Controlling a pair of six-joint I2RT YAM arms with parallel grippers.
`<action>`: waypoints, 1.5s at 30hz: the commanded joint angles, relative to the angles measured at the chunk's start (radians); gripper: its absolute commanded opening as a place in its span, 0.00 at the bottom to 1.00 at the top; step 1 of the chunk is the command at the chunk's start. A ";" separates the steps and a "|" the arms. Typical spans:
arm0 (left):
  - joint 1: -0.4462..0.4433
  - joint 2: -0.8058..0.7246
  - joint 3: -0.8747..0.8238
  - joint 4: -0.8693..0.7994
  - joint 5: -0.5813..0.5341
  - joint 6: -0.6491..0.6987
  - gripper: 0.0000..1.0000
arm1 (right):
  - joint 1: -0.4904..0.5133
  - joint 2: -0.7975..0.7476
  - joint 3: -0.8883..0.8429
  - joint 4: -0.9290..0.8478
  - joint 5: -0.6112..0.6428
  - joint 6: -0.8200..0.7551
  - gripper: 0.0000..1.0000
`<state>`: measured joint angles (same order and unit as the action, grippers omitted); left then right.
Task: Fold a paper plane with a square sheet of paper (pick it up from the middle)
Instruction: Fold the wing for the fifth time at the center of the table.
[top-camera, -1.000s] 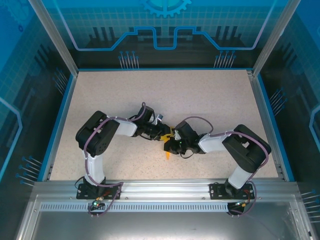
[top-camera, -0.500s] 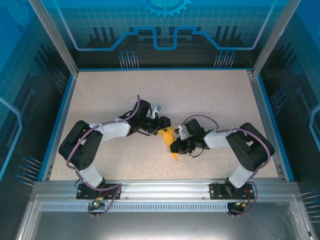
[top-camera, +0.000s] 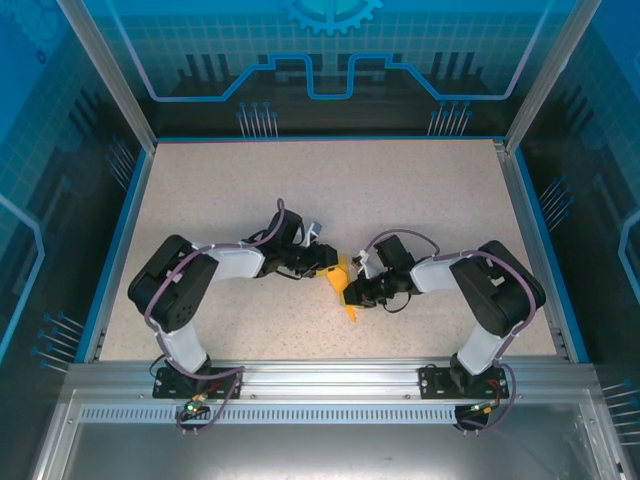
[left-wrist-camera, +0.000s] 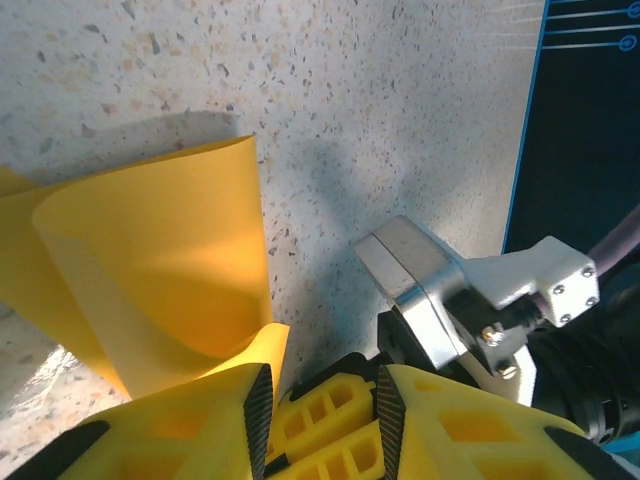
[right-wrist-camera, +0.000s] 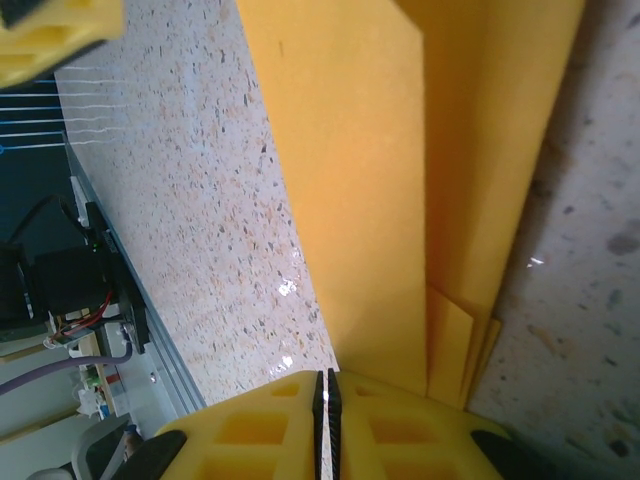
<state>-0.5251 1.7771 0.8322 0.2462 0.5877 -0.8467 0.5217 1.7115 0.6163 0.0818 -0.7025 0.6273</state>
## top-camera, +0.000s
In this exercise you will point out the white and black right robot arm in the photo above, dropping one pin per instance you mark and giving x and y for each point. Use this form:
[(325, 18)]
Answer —
[(500, 295)]

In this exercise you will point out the aluminium mounting rail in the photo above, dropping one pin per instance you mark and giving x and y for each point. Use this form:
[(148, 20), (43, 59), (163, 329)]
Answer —
[(330, 380)]

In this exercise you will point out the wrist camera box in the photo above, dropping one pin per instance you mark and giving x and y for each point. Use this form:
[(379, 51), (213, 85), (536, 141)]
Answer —
[(367, 266), (314, 230)]

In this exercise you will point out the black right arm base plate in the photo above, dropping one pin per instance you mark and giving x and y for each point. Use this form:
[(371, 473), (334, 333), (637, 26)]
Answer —
[(427, 392)]

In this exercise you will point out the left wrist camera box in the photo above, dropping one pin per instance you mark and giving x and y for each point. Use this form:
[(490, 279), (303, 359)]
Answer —
[(314, 230)]

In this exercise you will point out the orange paper sheet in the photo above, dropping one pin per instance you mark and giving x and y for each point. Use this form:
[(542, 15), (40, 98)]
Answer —
[(340, 287)]

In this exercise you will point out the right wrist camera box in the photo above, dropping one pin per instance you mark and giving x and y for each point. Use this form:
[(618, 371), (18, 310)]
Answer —
[(367, 266)]

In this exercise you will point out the aluminium frame post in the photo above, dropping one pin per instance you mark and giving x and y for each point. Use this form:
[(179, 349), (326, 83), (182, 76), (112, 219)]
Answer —
[(550, 75), (107, 75)]

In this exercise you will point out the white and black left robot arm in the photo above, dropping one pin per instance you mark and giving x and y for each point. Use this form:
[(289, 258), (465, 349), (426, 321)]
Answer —
[(172, 290)]

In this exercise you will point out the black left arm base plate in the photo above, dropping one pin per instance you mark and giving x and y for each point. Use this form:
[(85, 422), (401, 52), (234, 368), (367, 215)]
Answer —
[(170, 391)]

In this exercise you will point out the grey metal tray panel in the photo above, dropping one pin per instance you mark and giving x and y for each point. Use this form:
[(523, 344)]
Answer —
[(320, 450)]

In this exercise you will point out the blue table edge trim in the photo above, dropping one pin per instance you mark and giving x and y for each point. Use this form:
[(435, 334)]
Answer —
[(549, 250), (113, 250)]

